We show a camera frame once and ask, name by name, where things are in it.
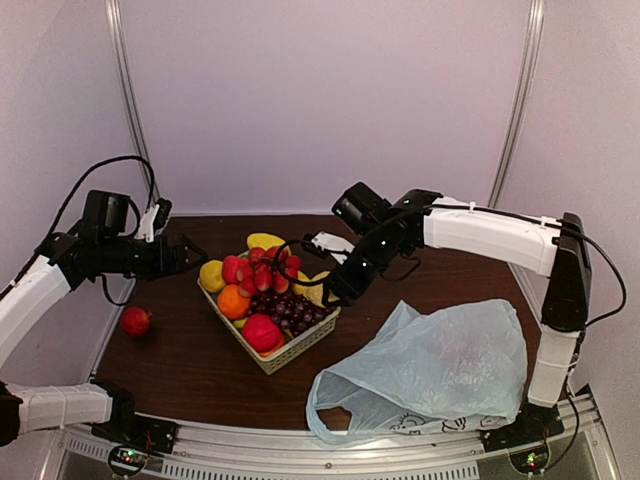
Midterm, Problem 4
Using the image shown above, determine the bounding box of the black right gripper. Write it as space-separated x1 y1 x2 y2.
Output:
324 226 406 305

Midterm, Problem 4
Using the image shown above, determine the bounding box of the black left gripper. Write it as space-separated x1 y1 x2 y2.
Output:
99 231 207 281

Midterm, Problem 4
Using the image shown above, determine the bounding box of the red lychee bunch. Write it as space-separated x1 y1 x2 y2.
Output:
238 247 301 298

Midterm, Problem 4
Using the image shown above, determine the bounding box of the dark red fruit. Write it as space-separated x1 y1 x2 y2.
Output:
119 307 152 339

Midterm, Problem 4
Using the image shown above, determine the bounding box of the beige perforated plastic basket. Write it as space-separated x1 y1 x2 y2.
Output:
198 251 340 375

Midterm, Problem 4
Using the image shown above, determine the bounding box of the light blue plastic bag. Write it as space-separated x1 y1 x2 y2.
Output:
306 299 527 445

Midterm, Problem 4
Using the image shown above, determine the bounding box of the pale yellow wrinkled fruit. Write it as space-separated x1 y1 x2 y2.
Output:
298 271 329 307

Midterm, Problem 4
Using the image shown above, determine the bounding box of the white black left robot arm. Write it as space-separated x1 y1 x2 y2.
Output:
1 190 208 445

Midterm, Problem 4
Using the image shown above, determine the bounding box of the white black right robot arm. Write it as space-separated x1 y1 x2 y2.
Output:
311 182 591 442

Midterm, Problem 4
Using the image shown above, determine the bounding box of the orange fruit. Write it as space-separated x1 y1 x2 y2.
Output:
217 284 250 321

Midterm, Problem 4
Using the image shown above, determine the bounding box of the long yellow fruit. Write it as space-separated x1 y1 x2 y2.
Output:
246 232 285 250

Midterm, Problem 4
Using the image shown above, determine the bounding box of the pink red round fruit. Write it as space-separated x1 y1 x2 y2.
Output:
242 314 283 353

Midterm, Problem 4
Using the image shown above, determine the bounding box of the large yellow lemon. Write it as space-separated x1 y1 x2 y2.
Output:
199 260 226 294

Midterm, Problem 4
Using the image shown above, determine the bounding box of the dark purple grape bunch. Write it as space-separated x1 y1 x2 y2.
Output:
247 292 333 337

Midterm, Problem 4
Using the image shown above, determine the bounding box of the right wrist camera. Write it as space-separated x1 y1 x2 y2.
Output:
303 231 354 265

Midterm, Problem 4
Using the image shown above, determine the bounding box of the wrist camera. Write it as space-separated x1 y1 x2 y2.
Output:
134 198 172 243
303 231 354 265

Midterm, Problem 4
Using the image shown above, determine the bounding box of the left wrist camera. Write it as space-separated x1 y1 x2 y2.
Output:
134 198 172 243

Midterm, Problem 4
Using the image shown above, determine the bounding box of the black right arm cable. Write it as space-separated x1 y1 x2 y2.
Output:
273 197 629 329

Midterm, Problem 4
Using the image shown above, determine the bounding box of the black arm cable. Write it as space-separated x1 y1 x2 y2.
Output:
0 154 161 306
273 197 629 329

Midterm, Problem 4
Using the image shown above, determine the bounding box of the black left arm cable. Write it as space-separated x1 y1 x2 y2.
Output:
0 154 161 306

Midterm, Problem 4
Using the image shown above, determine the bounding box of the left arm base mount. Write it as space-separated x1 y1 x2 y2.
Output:
89 381 178 479

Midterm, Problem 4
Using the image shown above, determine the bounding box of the front aluminium rail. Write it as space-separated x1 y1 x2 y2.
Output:
49 394 616 480

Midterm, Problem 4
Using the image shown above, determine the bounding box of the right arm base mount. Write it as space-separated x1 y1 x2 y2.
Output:
481 402 565 476

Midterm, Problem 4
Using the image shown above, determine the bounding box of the left aluminium frame post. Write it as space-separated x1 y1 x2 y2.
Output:
104 0 167 221

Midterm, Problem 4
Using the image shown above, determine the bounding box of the aluminium frame post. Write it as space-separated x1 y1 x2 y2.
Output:
104 0 167 221
483 0 546 221

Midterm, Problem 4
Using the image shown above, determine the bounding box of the right aluminium frame post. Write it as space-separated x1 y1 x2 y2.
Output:
483 0 546 221

